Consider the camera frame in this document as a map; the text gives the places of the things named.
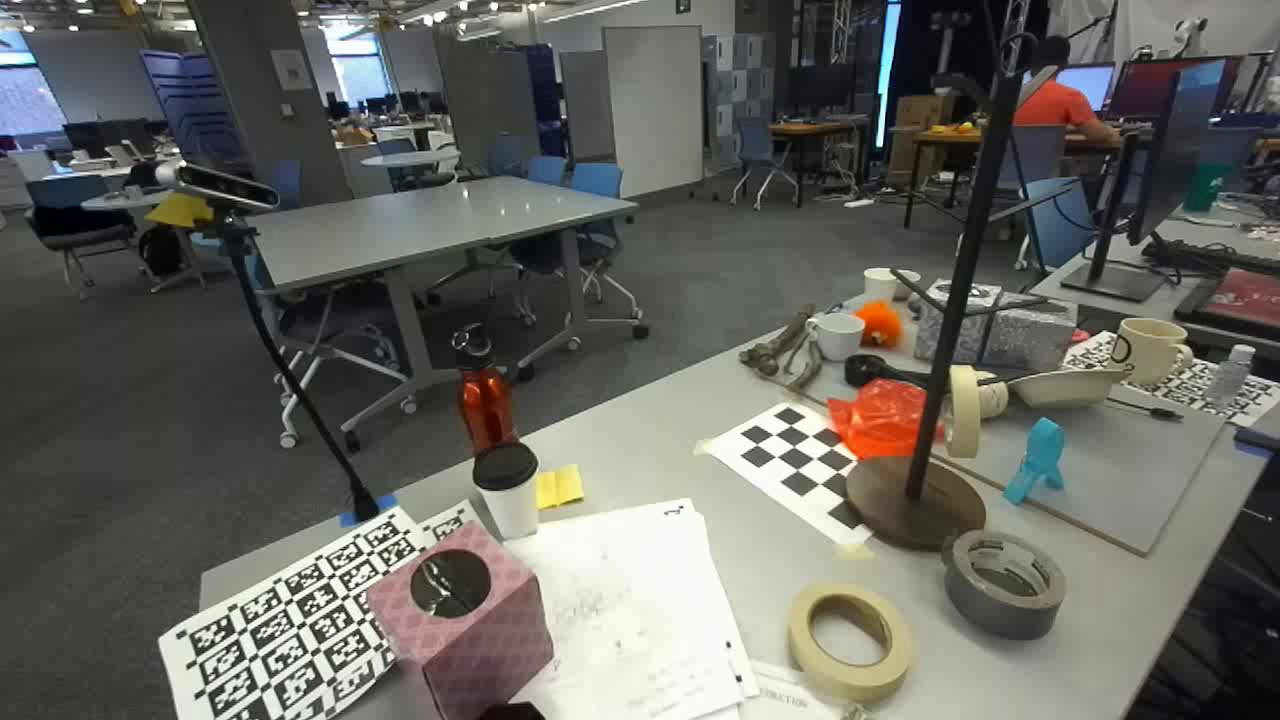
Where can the red book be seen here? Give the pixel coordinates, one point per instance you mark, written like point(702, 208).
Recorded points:
point(1240, 302)

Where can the small fiducial tag sheet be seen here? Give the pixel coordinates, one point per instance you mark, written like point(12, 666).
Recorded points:
point(1200, 387)

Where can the black pole stand wooden base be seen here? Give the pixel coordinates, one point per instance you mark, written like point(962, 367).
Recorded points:
point(923, 512)

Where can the person in red shirt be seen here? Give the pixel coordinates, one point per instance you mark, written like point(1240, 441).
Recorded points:
point(1063, 105)

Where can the beige masking tape roll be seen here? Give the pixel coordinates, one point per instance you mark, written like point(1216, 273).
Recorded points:
point(962, 413)
point(855, 683)

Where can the grey office table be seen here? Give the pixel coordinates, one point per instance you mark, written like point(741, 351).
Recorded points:
point(424, 224)

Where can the white dustpan scoop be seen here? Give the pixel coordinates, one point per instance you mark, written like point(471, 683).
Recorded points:
point(1075, 387)

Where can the beige mug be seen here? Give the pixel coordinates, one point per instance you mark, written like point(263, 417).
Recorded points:
point(1154, 352)

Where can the red drink bottle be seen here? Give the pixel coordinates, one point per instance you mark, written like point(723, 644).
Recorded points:
point(484, 404)

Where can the grey patterned cloth bundle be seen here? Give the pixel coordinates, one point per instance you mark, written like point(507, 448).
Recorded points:
point(1004, 338)

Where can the white partition board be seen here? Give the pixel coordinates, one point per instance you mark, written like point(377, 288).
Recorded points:
point(655, 113)

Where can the grey rectangular mat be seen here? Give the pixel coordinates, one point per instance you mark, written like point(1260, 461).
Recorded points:
point(1132, 468)

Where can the black office chair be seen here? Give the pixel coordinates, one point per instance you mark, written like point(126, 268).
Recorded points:
point(72, 224)

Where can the orange plastic bag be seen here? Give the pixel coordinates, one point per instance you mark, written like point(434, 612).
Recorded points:
point(881, 421)

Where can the black monitor stand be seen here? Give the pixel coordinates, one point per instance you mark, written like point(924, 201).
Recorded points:
point(1113, 234)

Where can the wooden background desk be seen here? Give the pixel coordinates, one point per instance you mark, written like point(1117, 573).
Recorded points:
point(818, 129)

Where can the light blue plastic clamp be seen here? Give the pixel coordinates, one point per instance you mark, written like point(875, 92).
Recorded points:
point(1037, 461)

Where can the large fiducial tag sheet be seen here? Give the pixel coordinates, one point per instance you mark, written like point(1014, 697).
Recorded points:
point(283, 641)

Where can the orange fluffy toy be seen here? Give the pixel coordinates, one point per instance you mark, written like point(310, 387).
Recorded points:
point(881, 326)

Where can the small white cup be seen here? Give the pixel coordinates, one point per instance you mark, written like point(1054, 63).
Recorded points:
point(881, 285)

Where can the white printed paper stack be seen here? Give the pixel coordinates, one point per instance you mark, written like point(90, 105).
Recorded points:
point(626, 612)

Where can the yellow sticky note pad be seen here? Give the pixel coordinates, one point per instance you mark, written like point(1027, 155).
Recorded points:
point(557, 489)

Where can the black white checkerboard sheet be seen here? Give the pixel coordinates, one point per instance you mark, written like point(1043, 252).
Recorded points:
point(786, 461)

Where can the grey duct tape roll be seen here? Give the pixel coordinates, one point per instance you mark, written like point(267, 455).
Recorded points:
point(1002, 617)

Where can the white cup black lid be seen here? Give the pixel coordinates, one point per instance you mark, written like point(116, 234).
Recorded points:
point(511, 509)

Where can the pink patterned tissue box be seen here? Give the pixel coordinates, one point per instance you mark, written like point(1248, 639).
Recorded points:
point(464, 653)

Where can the black ladle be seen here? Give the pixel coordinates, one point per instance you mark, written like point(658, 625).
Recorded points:
point(864, 368)

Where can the black gooseneck camera stand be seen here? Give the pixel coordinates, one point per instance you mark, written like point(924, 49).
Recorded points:
point(296, 374)

